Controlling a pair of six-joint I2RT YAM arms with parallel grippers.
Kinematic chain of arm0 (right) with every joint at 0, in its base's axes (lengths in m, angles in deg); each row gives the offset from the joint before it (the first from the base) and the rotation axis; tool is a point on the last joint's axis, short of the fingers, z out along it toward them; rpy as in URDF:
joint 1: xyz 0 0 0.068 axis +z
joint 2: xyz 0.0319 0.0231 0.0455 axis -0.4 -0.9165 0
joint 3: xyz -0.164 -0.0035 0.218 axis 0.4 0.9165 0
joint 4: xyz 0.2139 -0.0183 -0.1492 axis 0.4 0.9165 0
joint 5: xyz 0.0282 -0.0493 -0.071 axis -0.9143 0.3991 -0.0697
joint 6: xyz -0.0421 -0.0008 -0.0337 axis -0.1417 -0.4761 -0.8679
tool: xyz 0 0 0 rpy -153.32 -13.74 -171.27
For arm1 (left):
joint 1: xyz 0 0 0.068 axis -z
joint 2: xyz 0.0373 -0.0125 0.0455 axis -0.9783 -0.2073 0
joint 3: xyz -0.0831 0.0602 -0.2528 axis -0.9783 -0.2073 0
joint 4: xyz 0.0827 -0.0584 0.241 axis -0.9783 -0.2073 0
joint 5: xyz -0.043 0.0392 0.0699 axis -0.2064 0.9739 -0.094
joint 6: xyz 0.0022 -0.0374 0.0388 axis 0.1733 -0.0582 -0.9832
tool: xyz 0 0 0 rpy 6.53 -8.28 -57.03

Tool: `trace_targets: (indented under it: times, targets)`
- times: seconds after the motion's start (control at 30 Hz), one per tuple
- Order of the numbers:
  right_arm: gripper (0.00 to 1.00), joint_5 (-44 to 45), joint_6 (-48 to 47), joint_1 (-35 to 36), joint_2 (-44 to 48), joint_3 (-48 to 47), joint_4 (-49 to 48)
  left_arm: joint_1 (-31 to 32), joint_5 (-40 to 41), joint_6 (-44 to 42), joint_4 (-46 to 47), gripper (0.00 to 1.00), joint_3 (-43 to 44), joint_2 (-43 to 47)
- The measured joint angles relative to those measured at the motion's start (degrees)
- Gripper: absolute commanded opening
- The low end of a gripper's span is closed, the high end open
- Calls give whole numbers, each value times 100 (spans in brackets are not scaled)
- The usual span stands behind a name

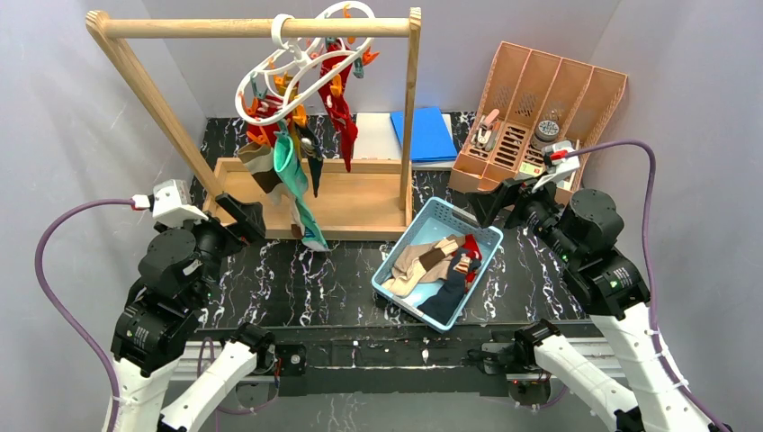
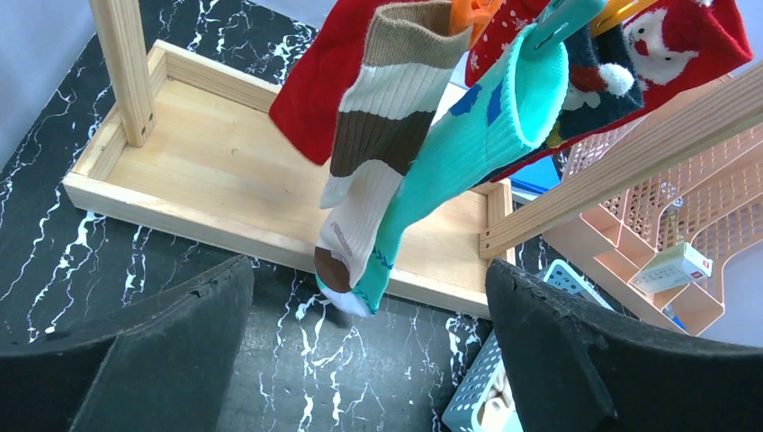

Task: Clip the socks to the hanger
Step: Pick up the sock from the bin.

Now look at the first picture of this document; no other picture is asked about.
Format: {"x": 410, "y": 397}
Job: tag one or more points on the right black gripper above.
{"x": 508, "y": 202}

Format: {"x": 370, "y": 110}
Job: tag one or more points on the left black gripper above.
{"x": 229, "y": 220}

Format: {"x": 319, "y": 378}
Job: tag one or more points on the brown striped sock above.
{"x": 259, "y": 162}
{"x": 422, "y": 264}

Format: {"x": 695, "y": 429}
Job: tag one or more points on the white sock hanger with clips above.
{"x": 300, "y": 66}

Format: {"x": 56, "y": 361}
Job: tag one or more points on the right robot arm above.
{"x": 613, "y": 293}

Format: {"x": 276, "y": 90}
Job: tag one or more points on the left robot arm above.
{"x": 181, "y": 265}

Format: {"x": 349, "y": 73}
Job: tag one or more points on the white small box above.
{"x": 529, "y": 170}

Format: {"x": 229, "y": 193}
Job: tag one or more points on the brown striped hanging sock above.
{"x": 259, "y": 162}

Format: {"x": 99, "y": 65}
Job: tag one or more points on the stapler in organizer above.
{"x": 481, "y": 139}

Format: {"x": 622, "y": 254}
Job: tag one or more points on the teal hanging sock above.
{"x": 287, "y": 166}

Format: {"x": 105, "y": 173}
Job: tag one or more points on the light blue plastic basket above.
{"x": 437, "y": 220}

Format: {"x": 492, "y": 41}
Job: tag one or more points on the wooden clothes rack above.
{"x": 372, "y": 204}

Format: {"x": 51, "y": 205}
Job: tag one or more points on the blue folder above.
{"x": 431, "y": 140}

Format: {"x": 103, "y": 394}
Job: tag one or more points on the grey round tin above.
{"x": 545, "y": 134}

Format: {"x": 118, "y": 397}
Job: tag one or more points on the navy hanging sock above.
{"x": 311, "y": 147}

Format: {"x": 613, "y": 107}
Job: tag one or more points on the navy sock in basket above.
{"x": 442, "y": 305}

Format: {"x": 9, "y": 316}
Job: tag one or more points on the pink desk file organizer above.
{"x": 529, "y": 86}

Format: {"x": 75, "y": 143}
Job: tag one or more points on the red santa hanging sock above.
{"x": 262, "y": 108}

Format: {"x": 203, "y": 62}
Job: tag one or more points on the white board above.
{"x": 377, "y": 139}

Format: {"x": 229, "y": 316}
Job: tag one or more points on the long red hanging sock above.
{"x": 332, "y": 95}

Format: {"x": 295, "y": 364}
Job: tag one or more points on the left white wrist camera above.
{"x": 169, "y": 204}

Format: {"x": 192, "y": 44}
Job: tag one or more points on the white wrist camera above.
{"x": 559, "y": 164}
{"x": 169, "y": 204}

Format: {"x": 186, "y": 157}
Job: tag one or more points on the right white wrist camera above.
{"x": 559, "y": 164}

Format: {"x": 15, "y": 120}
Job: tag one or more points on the metal base rail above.
{"x": 468, "y": 359}

